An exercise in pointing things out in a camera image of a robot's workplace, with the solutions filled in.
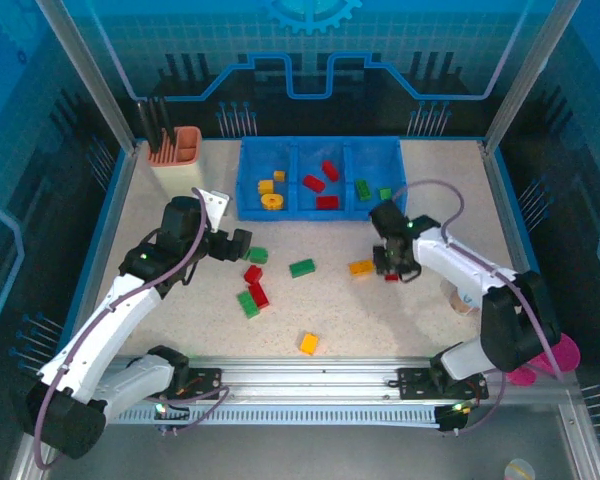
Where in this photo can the small red lego brick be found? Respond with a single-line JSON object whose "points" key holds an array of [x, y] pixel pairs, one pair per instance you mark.
{"points": [[391, 277]]}

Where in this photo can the green lego brick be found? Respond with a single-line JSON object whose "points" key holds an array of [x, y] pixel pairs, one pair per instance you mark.
{"points": [[248, 304], [385, 193], [363, 190], [258, 255], [302, 268]]}

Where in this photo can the long orange-yellow lego brick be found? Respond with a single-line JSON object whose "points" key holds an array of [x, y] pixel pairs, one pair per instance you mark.
{"points": [[361, 267]]}

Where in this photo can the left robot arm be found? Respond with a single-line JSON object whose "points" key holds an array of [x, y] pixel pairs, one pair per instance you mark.
{"points": [[100, 330]]}

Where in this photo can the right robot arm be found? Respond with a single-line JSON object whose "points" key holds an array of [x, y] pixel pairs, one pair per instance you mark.
{"points": [[455, 260]]}

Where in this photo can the salmon and white holder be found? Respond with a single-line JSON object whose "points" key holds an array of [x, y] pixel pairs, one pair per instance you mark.
{"points": [[180, 170]]}

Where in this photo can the beige roll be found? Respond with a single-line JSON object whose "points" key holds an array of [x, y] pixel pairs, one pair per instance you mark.
{"points": [[462, 302]]}

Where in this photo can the blue three-compartment bin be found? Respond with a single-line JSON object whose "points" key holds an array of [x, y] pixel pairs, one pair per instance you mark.
{"points": [[320, 205]]}

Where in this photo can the small yellow lego brick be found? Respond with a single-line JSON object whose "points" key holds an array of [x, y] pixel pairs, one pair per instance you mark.
{"points": [[279, 175]]}

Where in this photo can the black stick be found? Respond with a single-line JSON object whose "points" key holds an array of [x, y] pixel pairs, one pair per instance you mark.
{"points": [[164, 117], [142, 122], [153, 122]]}

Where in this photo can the black controller board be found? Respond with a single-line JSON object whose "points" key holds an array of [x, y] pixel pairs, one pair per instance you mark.
{"points": [[452, 417], [172, 412]]}

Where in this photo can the small pink sponge disc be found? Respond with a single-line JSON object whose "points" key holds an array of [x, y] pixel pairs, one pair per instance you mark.
{"points": [[522, 376]]}

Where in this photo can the large pink sponge disc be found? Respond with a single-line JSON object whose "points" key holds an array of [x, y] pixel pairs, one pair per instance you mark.
{"points": [[567, 352]]}

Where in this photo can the round striped disc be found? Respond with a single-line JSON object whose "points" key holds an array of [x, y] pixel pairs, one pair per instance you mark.
{"points": [[520, 470]]}

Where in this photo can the black right mount plate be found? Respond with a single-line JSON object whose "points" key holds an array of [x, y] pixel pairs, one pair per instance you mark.
{"points": [[412, 382]]}

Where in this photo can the black mount plate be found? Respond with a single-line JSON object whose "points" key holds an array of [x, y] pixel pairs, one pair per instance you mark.
{"points": [[412, 382], [205, 380]]}

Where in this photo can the black left mount plate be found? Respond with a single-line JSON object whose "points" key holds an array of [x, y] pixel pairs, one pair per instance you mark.
{"points": [[205, 380]]}

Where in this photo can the aluminium mounting rail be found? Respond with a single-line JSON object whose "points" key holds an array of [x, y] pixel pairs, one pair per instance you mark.
{"points": [[305, 375]]}

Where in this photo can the aluminium frame post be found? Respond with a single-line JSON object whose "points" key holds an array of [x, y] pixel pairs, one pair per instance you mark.
{"points": [[525, 75], [87, 75]]}

